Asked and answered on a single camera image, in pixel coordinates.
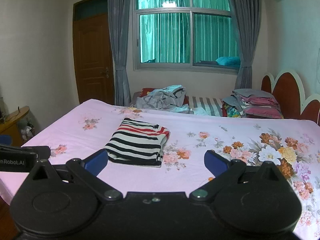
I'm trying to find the striped black white red sweater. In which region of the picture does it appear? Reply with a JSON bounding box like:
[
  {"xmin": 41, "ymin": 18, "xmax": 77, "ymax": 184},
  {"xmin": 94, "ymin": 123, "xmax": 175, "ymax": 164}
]
[{"xmin": 105, "ymin": 118, "xmax": 170, "ymax": 167}]

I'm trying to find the crumpled grey clothes pile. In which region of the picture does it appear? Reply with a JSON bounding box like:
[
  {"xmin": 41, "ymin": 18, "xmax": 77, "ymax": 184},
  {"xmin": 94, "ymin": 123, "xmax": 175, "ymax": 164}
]
[{"xmin": 134, "ymin": 85, "xmax": 193, "ymax": 114}]

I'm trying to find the wooden side table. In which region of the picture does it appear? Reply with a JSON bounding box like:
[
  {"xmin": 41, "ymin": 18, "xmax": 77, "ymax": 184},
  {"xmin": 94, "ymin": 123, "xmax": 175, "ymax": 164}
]
[{"xmin": 0, "ymin": 106, "xmax": 30, "ymax": 146}]

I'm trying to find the stack of folded bedding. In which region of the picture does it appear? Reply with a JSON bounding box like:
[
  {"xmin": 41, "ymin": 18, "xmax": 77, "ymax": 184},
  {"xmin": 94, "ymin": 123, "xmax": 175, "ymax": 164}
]
[{"xmin": 221, "ymin": 88, "xmax": 284, "ymax": 119}]

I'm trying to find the pink floral bed sheet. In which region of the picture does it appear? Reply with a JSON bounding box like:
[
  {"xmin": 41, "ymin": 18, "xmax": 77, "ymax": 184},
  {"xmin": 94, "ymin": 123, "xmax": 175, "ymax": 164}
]
[{"xmin": 0, "ymin": 98, "xmax": 320, "ymax": 240}]

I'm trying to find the red white scalloped headboard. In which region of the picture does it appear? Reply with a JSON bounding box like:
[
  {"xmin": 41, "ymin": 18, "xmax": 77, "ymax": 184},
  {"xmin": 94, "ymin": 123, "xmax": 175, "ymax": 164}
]
[{"xmin": 261, "ymin": 69, "xmax": 319, "ymax": 125}]

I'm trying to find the brown wooden door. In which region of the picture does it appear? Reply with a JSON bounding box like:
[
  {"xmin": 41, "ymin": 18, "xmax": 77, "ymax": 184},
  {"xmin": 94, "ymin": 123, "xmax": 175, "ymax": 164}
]
[{"xmin": 73, "ymin": 0, "xmax": 114, "ymax": 104}]

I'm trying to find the window with green curtain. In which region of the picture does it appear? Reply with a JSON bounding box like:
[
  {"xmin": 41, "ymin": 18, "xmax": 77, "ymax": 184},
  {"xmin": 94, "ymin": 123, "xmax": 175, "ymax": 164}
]
[{"xmin": 133, "ymin": 0, "xmax": 241, "ymax": 73}]

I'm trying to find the right grey curtain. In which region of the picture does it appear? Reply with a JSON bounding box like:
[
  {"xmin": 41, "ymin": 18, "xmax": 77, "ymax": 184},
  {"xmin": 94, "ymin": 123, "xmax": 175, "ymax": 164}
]
[{"xmin": 228, "ymin": 0, "xmax": 261, "ymax": 89}]

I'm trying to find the grey curtain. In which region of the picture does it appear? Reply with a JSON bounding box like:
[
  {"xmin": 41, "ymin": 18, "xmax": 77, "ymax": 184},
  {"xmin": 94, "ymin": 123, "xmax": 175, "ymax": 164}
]
[
  {"xmin": 107, "ymin": 0, "xmax": 131, "ymax": 106},
  {"xmin": 228, "ymin": 0, "xmax": 261, "ymax": 89}
]

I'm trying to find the left grey curtain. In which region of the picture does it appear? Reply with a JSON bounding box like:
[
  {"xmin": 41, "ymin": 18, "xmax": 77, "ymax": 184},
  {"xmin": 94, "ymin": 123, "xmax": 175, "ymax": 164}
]
[{"xmin": 107, "ymin": 0, "xmax": 131, "ymax": 106}]

